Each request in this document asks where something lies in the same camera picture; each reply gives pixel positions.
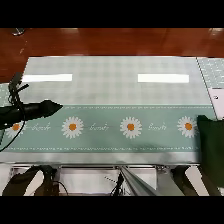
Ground silver frame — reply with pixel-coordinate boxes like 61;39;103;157
0;161;224;197

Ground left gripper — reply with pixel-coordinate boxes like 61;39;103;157
23;99;64;120

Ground dark green T-shirt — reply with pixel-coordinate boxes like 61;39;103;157
196;114;224;188

